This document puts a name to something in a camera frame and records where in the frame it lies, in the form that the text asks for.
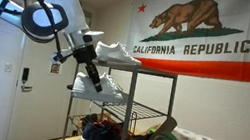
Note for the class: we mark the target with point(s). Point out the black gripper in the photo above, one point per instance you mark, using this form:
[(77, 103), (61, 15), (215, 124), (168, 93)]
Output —
[(84, 55)]

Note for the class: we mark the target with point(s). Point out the white sneaker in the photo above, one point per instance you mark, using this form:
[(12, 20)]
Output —
[(108, 91), (114, 53)]

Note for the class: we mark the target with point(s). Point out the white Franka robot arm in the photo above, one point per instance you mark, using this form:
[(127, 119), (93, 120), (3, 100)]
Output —
[(64, 3)]

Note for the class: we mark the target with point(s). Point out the black sandal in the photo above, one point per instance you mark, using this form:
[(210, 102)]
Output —
[(70, 87)]

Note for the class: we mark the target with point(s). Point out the small door picture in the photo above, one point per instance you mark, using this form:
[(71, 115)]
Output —
[(55, 68)]

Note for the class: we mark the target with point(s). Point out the black shoe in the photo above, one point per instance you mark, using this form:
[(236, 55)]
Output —
[(89, 118)]

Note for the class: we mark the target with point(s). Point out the grey metal shoe rack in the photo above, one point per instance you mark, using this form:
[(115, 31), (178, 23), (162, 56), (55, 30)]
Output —
[(127, 114)]

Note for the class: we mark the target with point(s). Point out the white door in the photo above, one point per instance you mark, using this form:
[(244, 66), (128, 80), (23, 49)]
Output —
[(37, 110)]

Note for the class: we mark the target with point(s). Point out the black door keypad lock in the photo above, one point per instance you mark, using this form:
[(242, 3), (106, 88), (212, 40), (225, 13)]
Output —
[(25, 74)]

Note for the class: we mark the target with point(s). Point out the brown cardboard piece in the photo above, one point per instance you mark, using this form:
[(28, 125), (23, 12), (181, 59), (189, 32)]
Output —
[(162, 130)]

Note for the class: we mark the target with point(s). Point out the California Republic flag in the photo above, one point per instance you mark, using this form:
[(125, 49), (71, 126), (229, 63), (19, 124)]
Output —
[(210, 43)]

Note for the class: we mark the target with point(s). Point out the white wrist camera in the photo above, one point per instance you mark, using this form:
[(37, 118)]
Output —
[(63, 56)]

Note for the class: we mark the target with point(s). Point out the white light switch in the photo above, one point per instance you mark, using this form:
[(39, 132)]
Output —
[(8, 67)]

